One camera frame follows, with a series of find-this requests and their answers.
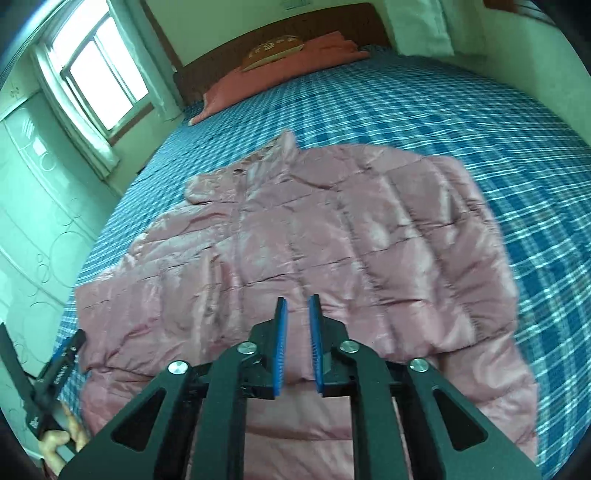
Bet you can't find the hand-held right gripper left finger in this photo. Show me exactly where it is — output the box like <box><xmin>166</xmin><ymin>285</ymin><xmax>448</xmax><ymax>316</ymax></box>
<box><xmin>58</xmin><ymin>298</ymin><xmax>289</xmax><ymax>480</ymax></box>

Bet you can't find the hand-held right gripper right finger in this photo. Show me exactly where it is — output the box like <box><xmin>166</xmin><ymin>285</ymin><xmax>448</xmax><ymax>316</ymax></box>
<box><xmin>308</xmin><ymin>294</ymin><xmax>543</xmax><ymax>480</ymax></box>

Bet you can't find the pink puffer jacket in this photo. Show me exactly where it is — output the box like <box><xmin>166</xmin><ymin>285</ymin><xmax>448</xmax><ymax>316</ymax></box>
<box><xmin>74</xmin><ymin>129</ymin><xmax>541</xmax><ymax>480</ymax></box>

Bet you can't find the person's left hand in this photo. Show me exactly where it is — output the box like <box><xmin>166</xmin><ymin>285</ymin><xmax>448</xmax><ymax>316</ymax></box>
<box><xmin>38</xmin><ymin>402</ymin><xmax>92</xmax><ymax>477</ymax></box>

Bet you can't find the white glass-door wardrobe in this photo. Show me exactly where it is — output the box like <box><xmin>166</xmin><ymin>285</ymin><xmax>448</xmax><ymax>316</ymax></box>
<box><xmin>0</xmin><ymin>69</ymin><xmax>123</xmax><ymax>370</ymax></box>

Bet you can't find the bed with blue plaid sheet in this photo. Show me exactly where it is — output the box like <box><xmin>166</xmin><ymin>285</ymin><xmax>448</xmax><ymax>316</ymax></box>
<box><xmin>53</xmin><ymin>44</ymin><xmax>591</xmax><ymax>480</ymax></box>

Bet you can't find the salmon pink pillow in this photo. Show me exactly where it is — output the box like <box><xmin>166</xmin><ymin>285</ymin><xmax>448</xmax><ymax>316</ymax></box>
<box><xmin>189</xmin><ymin>31</ymin><xmax>370</xmax><ymax>126</ymax></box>

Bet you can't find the orange printed cushion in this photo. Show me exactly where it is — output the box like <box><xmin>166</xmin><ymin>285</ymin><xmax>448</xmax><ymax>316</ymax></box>
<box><xmin>241</xmin><ymin>34</ymin><xmax>305</xmax><ymax>72</ymax></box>

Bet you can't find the window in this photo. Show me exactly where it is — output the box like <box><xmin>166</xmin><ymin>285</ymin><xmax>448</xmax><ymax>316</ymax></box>
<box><xmin>32</xmin><ymin>0</ymin><xmax>155</xmax><ymax>139</ymax></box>

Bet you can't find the brown wooden headboard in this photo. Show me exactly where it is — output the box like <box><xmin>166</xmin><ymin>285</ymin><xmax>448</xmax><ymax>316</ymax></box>
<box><xmin>173</xmin><ymin>2</ymin><xmax>393</xmax><ymax>109</ymax></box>

